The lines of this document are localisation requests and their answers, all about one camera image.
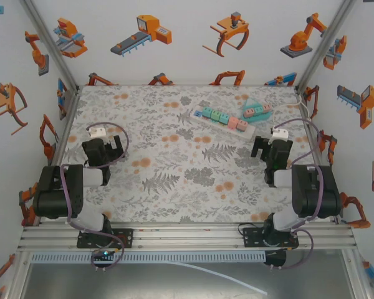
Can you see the white long power strip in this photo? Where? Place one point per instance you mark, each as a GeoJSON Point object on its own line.
{"type": "Point", "coordinates": [248, 133]}

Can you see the teal triangular power strip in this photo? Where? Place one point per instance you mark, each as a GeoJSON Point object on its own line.
{"type": "Point", "coordinates": [251, 104]}

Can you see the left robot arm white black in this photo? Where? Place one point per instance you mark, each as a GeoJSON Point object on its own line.
{"type": "Point", "coordinates": [59, 199]}

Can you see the pale green cube plug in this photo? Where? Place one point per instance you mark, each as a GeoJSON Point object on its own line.
{"type": "Point", "coordinates": [257, 110]}

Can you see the floral table mat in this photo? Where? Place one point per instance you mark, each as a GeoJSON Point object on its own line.
{"type": "Point", "coordinates": [162, 202]}

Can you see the small circuit board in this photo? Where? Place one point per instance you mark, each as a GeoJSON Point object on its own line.
{"type": "Point", "coordinates": [103, 257]}

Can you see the black electronics box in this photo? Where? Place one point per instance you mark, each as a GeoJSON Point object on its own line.
{"type": "Point", "coordinates": [275, 258]}

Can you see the grey metal shelf panel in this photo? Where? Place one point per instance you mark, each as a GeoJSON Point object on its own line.
{"type": "Point", "coordinates": [112, 283]}

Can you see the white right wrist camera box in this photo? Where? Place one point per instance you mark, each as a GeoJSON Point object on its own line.
{"type": "Point", "coordinates": [280, 133]}

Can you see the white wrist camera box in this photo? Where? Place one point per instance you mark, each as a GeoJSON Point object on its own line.
{"type": "Point", "coordinates": [97, 132]}
{"type": "Point", "coordinates": [280, 133]}

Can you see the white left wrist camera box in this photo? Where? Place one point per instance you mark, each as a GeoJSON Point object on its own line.
{"type": "Point", "coordinates": [97, 132]}

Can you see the aluminium side rail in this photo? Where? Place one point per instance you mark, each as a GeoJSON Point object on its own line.
{"type": "Point", "coordinates": [65, 130]}
{"type": "Point", "coordinates": [312, 137]}

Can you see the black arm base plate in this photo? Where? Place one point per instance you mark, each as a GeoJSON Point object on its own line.
{"type": "Point", "coordinates": [127, 238]}
{"type": "Point", "coordinates": [251, 238]}

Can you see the aluminium front rail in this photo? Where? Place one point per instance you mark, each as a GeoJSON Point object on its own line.
{"type": "Point", "coordinates": [187, 238]}

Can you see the aluminium frame post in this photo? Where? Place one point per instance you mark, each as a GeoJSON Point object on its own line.
{"type": "Point", "coordinates": [51, 46]}
{"type": "Point", "coordinates": [324, 46]}

